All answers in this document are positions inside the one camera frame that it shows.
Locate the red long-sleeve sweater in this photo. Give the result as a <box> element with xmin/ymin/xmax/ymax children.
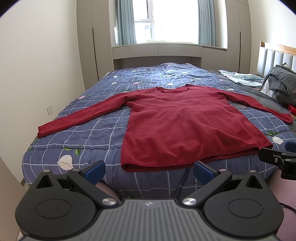
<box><xmin>38</xmin><ymin>84</ymin><xmax>293</xmax><ymax>172</ymax></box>

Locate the red garment on bed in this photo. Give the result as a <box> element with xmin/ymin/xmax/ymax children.
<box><xmin>288</xmin><ymin>104</ymin><xmax>296</xmax><ymax>115</ymax></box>

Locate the dark grey blanket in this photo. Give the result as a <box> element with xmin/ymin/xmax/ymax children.
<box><xmin>208</xmin><ymin>70</ymin><xmax>295</xmax><ymax>133</ymax></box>

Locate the silver plastic bag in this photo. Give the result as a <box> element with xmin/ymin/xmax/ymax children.
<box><xmin>260</xmin><ymin>80</ymin><xmax>285</xmax><ymax>102</ymax></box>

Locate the dark grey quilted jacket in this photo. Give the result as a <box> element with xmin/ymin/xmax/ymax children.
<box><xmin>264</xmin><ymin>65</ymin><xmax>295</xmax><ymax>108</ymax></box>

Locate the light blue folded cloth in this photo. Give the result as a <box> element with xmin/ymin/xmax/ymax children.
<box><xmin>218</xmin><ymin>70</ymin><xmax>264</xmax><ymax>88</ymax></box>

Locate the padded grey wooden headboard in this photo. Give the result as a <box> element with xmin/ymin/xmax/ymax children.
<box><xmin>256</xmin><ymin>41</ymin><xmax>296</xmax><ymax>77</ymax></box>

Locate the grey wardrobe right of window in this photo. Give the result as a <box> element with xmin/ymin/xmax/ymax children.
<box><xmin>225</xmin><ymin>0</ymin><xmax>251</xmax><ymax>73</ymax></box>

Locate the grey wardrobe of window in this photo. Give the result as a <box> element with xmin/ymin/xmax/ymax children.
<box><xmin>77</xmin><ymin>0</ymin><xmax>114</xmax><ymax>89</ymax></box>
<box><xmin>225</xmin><ymin>0</ymin><xmax>251</xmax><ymax>73</ymax></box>

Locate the right teal curtain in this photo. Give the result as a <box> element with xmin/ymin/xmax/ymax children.
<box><xmin>198</xmin><ymin>0</ymin><xmax>216</xmax><ymax>46</ymax></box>

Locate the teal curtain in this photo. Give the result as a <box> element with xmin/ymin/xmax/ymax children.
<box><xmin>115</xmin><ymin>0</ymin><xmax>137</xmax><ymax>46</ymax></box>
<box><xmin>198</xmin><ymin>0</ymin><xmax>216</xmax><ymax>46</ymax></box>

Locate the left teal curtain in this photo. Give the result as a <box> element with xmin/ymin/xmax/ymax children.
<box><xmin>115</xmin><ymin>0</ymin><xmax>137</xmax><ymax>46</ymax></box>

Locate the grey wardrobe left of window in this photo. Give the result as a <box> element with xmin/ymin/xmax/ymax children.
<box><xmin>77</xmin><ymin>0</ymin><xmax>114</xmax><ymax>89</ymax></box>

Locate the black cable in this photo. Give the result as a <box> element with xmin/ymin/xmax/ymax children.
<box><xmin>278</xmin><ymin>201</ymin><xmax>296</xmax><ymax>215</ymax></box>

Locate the white wall socket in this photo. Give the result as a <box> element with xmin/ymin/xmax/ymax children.
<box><xmin>47</xmin><ymin>104</ymin><xmax>53</xmax><ymax>115</ymax></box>

